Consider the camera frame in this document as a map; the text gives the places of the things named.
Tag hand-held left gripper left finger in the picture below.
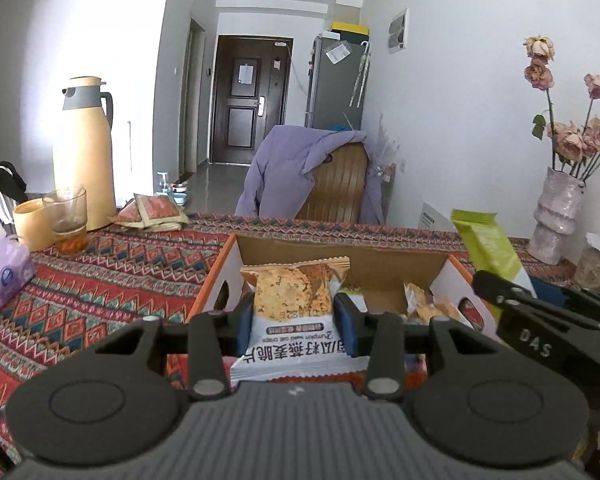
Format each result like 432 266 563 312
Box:
87 291 257 402

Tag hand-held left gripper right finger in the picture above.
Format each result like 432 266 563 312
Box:
333 291 501 401

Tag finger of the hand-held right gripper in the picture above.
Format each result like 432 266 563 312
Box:
472 270 536 313
530 279 600 313

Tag green and white snack packet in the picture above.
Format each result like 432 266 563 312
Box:
451 208 539 301

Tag orange oat crisp packet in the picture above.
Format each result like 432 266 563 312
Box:
404 282 463 325
228 256 372 387

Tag red cardboard box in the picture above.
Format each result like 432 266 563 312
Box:
166 232 501 391

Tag glass jar with white lid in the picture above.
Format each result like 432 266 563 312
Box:
572 232 600 291

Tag pink textured vase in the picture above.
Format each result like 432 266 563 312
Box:
527 166 587 266

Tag white paper card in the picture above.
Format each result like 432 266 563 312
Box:
421 202 458 233

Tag wooden chair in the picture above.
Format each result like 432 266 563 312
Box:
295 142 371 223

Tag dried pink roses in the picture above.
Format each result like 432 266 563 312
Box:
523 35 600 181

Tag purple jacket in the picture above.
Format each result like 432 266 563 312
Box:
235 125 386 225

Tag dried reed bundle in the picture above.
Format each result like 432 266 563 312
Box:
369 115 402 171

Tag dark brown entrance door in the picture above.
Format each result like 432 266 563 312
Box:
209 35 294 166

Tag glass cup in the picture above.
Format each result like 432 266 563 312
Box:
42 186 90 256

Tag grey interior door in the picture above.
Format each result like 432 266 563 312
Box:
184 17 207 176

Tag yellow thermos jug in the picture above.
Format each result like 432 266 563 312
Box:
52 76 118 232

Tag grey refrigerator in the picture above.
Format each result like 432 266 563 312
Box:
305 32 372 132

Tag yellow mug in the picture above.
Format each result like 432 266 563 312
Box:
12 198 58 252

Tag purple tissue pack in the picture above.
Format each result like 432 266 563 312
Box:
0 207 37 322

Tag white folded umbrella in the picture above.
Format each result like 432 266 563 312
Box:
349 40 372 108

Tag paper sheet on refrigerator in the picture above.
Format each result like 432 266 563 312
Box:
325 42 352 65

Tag black bag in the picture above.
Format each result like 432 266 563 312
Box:
0 161 28 221

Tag yellow box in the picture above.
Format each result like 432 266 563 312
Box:
330 21 370 40

